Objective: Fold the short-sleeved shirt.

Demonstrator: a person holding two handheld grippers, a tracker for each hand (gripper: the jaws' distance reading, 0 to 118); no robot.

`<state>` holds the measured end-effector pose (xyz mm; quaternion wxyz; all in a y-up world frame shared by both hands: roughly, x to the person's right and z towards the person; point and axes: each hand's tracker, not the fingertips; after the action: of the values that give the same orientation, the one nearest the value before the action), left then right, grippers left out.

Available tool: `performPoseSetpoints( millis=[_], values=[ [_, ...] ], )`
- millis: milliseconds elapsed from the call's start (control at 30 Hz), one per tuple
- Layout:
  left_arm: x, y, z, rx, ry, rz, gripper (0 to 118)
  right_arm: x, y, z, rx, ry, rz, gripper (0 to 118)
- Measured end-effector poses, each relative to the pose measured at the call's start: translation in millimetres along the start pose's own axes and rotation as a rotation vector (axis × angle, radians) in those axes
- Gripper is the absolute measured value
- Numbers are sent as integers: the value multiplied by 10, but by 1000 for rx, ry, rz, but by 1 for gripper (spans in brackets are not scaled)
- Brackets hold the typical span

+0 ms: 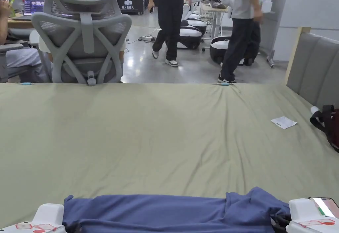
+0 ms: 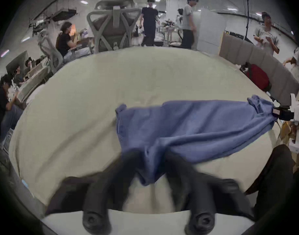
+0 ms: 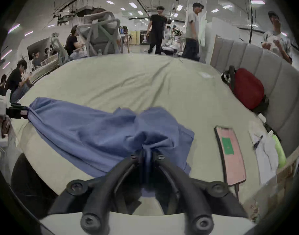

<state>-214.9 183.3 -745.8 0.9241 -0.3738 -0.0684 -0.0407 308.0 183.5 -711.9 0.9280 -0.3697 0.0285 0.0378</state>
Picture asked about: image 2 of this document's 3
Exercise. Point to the blue garment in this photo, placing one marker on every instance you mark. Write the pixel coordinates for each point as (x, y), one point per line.
(188, 128)

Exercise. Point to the black tripod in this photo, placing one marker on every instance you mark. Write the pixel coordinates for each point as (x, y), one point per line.
(248, 16)

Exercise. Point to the group of people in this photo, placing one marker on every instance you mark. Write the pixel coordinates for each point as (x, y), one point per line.
(23, 70)

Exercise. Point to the grey padded headboard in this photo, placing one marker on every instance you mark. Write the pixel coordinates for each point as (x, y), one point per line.
(257, 54)

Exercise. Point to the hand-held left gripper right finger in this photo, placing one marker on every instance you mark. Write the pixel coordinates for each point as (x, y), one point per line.
(200, 194)

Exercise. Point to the bed with beige sheet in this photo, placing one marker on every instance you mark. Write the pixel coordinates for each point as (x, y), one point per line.
(115, 82)

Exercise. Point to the person's legs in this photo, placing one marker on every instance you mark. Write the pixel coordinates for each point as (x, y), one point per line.
(274, 180)

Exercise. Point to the grey mesh office chair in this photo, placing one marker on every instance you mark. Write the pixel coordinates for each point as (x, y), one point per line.
(114, 28)
(50, 54)

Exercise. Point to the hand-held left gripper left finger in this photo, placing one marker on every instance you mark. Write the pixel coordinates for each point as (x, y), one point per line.
(98, 192)

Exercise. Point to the person's right hand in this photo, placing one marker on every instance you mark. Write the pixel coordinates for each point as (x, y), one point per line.
(287, 131)

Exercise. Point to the row of tables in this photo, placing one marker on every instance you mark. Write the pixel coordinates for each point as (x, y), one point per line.
(33, 79)

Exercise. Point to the red bag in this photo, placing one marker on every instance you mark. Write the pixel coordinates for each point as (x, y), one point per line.
(258, 76)

